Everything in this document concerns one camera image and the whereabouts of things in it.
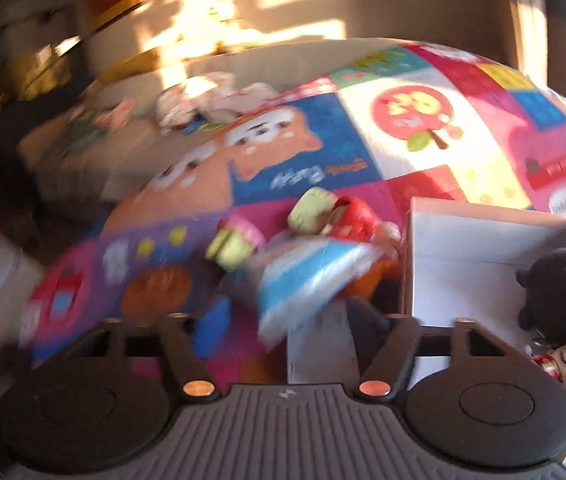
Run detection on small pink cloth toy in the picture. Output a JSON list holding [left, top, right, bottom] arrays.
[[94, 99, 134, 130]]

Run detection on colourful cartoon play mat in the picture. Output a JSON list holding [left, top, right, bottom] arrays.
[[17, 39, 566, 480]]

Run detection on crumpled white pink cloth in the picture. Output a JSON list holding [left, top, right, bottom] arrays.
[[155, 72, 278, 133]]

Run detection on red round toy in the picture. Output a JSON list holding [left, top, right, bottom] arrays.
[[321, 196, 402, 254]]

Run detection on beige sofa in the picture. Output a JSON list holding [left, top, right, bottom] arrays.
[[16, 38, 396, 222]]

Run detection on black-haired doll figurine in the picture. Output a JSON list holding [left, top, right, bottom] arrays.
[[531, 344, 566, 385]]

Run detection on yellow green plush keychain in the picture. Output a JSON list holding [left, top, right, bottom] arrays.
[[287, 186, 338, 235]]

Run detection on black plush toy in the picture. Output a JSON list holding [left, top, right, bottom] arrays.
[[515, 247, 566, 344]]

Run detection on orange pumpkin toy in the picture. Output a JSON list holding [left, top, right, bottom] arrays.
[[340, 258, 402, 301]]

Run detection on pink cardboard box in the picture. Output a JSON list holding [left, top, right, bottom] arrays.
[[400, 196, 566, 470]]

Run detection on pink gold cupcake toy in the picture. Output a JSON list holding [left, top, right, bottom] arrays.
[[205, 214, 266, 272]]

